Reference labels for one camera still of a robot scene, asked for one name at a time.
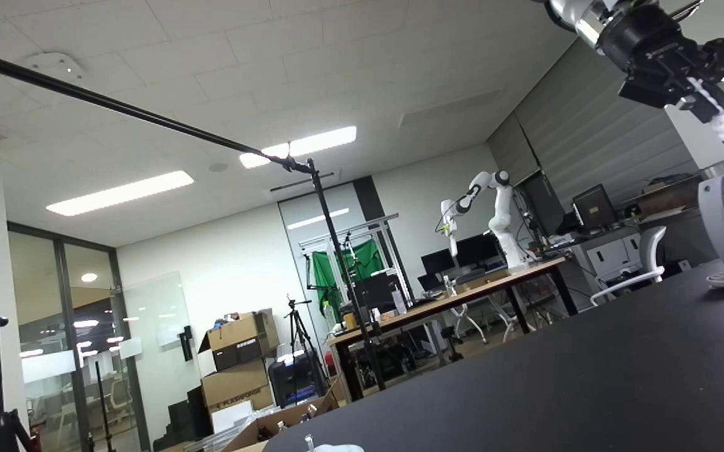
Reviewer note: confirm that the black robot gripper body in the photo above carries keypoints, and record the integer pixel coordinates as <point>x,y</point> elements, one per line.
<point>662,67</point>

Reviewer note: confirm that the lower cardboard box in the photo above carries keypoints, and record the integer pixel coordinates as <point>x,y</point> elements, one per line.
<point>245,383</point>

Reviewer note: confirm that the black monitor on desk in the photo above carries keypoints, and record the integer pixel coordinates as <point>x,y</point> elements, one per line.
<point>594,209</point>

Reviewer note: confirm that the wooden long table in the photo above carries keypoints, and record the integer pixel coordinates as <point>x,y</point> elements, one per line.
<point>467,292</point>

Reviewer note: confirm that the black boom pole stand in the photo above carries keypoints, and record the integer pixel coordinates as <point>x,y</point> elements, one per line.
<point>207,137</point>

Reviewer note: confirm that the white office chair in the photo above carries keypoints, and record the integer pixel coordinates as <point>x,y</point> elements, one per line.
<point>652,271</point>

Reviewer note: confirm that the upper cardboard box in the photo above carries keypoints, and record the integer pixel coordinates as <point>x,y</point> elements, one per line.
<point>246,338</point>

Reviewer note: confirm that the black computer monitor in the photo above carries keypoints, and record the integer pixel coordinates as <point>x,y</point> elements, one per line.
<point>480,251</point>

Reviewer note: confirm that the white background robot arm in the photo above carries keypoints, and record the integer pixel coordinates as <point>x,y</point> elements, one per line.
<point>497,224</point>

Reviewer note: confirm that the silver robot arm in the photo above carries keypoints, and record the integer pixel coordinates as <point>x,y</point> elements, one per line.
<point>587,18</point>

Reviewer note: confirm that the open cardboard box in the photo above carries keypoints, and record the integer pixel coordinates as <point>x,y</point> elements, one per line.
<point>260,430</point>

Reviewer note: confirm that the small black tripod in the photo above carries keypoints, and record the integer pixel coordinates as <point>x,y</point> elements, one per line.
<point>300,338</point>

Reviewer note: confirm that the green cloth on rack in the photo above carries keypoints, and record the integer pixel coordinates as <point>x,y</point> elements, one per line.
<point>327,270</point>

